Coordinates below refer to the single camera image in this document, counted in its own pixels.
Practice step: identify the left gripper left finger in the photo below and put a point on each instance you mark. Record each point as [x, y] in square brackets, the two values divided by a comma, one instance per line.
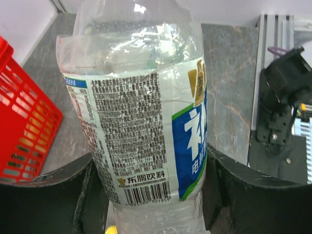
[69, 200]

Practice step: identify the white cable duct rail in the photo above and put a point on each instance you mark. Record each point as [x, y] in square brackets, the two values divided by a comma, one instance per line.
[302, 128]

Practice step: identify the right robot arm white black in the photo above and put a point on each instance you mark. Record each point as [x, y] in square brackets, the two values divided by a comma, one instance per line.
[287, 84]

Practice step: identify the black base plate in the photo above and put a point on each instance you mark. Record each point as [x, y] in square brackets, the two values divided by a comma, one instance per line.
[288, 163]

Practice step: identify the clear bottle blue cap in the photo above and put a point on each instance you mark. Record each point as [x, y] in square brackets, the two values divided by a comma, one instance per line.
[136, 76]

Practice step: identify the red plastic shopping basket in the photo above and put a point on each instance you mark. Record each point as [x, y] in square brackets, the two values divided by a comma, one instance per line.
[29, 121]

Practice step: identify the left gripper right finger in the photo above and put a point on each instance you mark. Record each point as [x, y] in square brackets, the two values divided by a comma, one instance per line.
[241, 200]

